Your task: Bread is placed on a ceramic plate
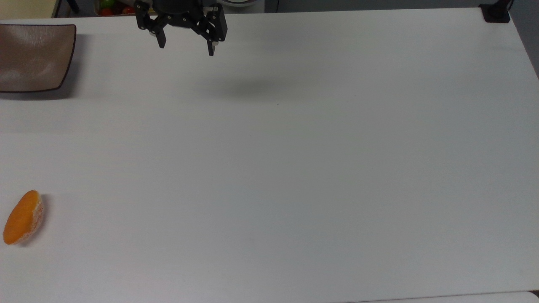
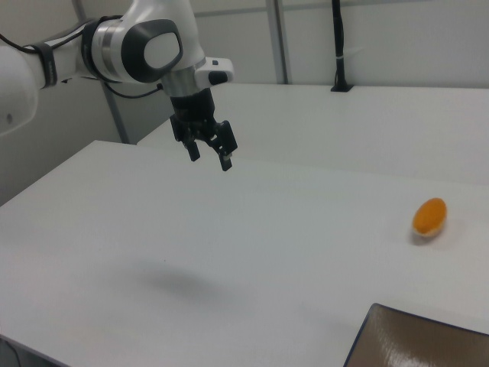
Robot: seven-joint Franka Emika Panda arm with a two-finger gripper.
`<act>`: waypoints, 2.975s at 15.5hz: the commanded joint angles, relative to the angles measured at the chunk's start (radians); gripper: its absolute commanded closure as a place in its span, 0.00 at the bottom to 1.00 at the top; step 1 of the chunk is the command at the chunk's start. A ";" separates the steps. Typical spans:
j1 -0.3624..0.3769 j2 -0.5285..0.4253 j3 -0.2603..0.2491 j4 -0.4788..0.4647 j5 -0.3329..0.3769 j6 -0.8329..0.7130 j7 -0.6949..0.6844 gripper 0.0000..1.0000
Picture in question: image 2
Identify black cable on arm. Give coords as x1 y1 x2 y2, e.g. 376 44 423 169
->
0 15 171 99

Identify orange bread roll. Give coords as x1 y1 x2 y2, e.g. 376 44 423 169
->
412 196 448 238

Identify brown square ceramic plate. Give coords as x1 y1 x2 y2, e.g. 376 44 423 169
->
342 303 489 367

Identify thin black floor cable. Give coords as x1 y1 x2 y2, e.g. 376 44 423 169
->
0 338 21 367

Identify black pole stand with base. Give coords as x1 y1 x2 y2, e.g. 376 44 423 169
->
330 0 355 93

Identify black velcro strap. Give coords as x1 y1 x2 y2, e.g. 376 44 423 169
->
23 43 59 89

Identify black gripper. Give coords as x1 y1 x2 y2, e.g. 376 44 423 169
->
170 89 239 172

